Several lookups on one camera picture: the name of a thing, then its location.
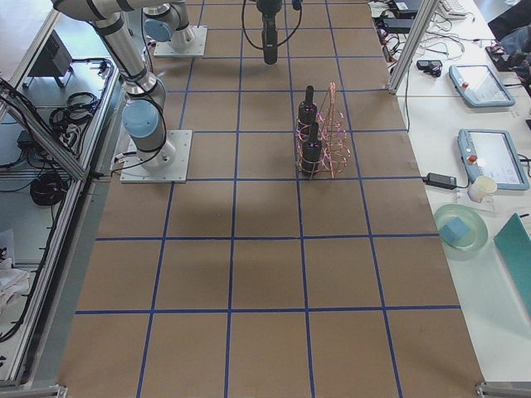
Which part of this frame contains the dark glass wine bottle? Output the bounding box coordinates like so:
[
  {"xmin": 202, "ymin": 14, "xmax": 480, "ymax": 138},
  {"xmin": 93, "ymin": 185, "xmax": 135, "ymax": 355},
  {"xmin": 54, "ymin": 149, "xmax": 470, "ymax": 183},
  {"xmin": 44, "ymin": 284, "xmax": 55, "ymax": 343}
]
[{"xmin": 261, "ymin": 13, "xmax": 278, "ymax": 65}]

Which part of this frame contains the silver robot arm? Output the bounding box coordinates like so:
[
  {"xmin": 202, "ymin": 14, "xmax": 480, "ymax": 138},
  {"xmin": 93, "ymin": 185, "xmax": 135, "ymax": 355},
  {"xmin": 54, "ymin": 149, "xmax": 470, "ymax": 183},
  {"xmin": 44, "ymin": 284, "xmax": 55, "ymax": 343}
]
[
  {"xmin": 52, "ymin": 1, "xmax": 169, "ymax": 169},
  {"xmin": 142, "ymin": 1, "xmax": 195, "ymax": 52}
]

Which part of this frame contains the dark wine bottle in basket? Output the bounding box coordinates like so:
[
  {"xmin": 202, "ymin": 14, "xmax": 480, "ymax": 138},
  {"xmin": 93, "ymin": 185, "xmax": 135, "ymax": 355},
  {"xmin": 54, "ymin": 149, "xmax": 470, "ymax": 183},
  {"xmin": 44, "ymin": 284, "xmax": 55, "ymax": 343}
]
[{"xmin": 297, "ymin": 85, "xmax": 318, "ymax": 140}]

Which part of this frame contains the black power brick on table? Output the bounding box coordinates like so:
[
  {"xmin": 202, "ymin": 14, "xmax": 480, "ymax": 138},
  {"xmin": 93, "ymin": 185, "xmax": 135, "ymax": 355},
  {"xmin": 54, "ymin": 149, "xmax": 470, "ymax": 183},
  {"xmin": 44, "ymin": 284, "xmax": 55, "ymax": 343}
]
[{"xmin": 422, "ymin": 172, "xmax": 457, "ymax": 190}]

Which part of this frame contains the blue foam cube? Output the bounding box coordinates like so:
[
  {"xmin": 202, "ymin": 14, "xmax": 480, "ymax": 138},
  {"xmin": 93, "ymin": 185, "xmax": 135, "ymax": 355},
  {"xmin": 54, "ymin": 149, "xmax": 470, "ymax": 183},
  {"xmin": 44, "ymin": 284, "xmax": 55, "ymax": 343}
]
[{"xmin": 438, "ymin": 217, "xmax": 470, "ymax": 244}]

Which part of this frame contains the green glass plate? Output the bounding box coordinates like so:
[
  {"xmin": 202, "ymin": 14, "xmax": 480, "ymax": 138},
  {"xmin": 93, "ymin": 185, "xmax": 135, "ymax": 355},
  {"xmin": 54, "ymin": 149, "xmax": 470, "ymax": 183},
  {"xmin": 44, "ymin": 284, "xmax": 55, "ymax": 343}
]
[{"xmin": 434, "ymin": 204, "xmax": 489, "ymax": 252}]

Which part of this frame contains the white paper cup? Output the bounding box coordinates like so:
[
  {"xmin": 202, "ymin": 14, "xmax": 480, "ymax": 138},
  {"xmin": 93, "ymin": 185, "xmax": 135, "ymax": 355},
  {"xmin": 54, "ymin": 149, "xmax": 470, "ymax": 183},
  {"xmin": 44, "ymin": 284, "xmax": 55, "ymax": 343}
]
[{"xmin": 467, "ymin": 175, "xmax": 498, "ymax": 203}]

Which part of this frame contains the grey teach pendant near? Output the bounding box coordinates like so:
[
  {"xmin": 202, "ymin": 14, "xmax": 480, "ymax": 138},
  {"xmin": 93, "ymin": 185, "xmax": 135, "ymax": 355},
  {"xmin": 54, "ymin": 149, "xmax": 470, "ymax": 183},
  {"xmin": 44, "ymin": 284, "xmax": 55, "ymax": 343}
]
[{"xmin": 457, "ymin": 129, "xmax": 530, "ymax": 191}]

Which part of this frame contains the grey teach pendant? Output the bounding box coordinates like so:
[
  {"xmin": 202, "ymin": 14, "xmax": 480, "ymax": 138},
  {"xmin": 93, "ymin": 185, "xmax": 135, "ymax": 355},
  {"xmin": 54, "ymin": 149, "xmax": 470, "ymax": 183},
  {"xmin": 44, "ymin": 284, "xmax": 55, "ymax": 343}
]
[
  {"xmin": 448, "ymin": 65, "xmax": 515, "ymax": 108},
  {"xmin": 457, "ymin": 129, "xmax": 530, "ymax": 191}
]

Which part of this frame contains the grey teach pendant far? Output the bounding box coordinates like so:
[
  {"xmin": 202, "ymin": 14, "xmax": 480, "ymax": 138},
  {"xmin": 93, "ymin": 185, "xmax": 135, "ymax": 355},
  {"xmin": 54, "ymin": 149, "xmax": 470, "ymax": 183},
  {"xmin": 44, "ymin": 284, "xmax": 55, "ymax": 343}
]
[{"xmin": 448, "ymin": 65, "xmax": 515, "ymax": 108}]

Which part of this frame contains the teal cutting board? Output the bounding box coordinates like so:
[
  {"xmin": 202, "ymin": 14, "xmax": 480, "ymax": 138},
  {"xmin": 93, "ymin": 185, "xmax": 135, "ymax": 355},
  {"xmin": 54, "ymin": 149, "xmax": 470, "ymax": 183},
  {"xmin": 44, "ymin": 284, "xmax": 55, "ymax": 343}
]
[{"xmin": 494, "ymin": 213, "xmax": 531, "ymax": 313}]

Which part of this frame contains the black control box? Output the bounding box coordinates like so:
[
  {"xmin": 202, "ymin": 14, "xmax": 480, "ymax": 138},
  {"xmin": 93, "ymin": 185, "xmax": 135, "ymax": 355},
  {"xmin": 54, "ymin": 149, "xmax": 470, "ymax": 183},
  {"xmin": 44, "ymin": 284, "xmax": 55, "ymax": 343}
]
[{"xmin": 22, "ymin": 30, "xmax": 73, "ymax": 88}]

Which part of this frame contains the copper wire wine basket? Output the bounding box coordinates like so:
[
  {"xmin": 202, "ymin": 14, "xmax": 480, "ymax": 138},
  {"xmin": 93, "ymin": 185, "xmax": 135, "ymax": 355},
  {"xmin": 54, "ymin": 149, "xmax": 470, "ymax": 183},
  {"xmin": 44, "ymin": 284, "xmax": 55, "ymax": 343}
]
[{"xmin": 295, "ymin": 81, "xmax": 351, "ymax": 178}]

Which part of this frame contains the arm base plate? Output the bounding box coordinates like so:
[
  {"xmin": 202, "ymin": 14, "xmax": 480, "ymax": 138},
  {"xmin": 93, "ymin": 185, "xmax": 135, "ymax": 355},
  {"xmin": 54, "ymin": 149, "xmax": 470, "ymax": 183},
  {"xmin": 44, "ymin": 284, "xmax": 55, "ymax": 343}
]
[
  {"xmin": 119, "ymin": 130, "xmax": 192, "ymax": 183},
  {"xmin": 154, "ymin": 25, "xmax": 207, "ymax": 58}
]

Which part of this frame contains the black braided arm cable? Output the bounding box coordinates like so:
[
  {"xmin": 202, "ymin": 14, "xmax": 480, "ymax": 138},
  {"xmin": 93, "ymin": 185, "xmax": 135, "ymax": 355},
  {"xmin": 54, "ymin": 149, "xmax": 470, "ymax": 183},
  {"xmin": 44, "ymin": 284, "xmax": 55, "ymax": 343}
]
[{"xmin": 241, "ymin": 0, "xmax": 304, "ymax": 51}]

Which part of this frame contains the coiled black cable bundle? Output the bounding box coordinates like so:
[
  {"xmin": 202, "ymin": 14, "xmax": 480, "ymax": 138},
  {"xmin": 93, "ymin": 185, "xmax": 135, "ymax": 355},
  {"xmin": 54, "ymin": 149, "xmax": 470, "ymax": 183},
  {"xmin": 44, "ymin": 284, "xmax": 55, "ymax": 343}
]
[{"xmin": 29, "ymin": 170, "xmax": 67, "ymax": 207}]

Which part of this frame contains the aluminium frame post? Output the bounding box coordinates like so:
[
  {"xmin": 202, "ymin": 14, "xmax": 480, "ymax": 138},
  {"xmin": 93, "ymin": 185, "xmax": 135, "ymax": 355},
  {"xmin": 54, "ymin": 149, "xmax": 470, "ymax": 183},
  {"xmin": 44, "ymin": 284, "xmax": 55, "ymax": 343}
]
[{"xmin": 387, "ymin": 0, "xmax": 439, "ymax": 95}]

